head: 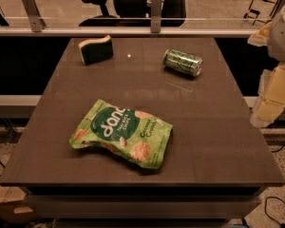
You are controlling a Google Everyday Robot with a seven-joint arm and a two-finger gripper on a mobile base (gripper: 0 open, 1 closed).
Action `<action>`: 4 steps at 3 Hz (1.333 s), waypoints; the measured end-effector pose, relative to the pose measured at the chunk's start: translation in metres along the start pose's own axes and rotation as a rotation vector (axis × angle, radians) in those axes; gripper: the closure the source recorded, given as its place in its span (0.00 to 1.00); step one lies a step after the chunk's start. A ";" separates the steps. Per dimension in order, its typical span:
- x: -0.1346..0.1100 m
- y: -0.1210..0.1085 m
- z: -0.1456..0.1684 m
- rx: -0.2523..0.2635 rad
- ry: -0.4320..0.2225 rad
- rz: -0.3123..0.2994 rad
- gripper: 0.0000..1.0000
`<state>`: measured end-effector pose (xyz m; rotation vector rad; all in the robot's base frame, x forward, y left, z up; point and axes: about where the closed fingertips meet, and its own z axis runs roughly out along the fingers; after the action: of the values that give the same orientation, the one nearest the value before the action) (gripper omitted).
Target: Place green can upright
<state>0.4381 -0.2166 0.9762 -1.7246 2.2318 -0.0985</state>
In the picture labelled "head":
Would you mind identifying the middle metal rail bracket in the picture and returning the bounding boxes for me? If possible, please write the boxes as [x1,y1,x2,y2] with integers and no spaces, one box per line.
[150,0,162,33]

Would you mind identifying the wooden stool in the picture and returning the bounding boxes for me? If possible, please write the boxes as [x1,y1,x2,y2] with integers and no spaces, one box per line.
[243,0,279,25]

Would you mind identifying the green chips bag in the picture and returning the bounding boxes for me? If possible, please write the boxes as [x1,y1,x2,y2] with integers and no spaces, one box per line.
[69,100,173,169]

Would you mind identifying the black floor cable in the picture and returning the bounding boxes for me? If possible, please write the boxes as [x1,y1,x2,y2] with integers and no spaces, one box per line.
[263,196,285,228]

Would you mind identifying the left metal rail bracket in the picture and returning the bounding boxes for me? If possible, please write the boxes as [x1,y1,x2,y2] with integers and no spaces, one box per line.
[21,0,46,32]

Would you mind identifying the cardboard box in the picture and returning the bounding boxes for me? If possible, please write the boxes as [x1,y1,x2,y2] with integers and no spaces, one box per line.
[0,185,40,224]

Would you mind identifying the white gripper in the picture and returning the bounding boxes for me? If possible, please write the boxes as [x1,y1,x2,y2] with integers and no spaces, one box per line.
[247,4,285,128]

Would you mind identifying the black office chair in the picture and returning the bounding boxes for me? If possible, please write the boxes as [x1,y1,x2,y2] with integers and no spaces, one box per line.
[79,0,186,27]

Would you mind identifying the green soda can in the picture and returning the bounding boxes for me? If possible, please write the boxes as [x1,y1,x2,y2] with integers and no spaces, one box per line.
[163,49,203,77]

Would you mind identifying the metal rail bracket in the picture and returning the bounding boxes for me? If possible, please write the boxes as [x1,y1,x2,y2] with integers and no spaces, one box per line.
[21,0,46,32]
[150,0,162,33]

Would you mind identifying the green yellow sponge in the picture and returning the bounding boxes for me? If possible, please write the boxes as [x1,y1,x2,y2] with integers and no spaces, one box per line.
[78,35,113,66]

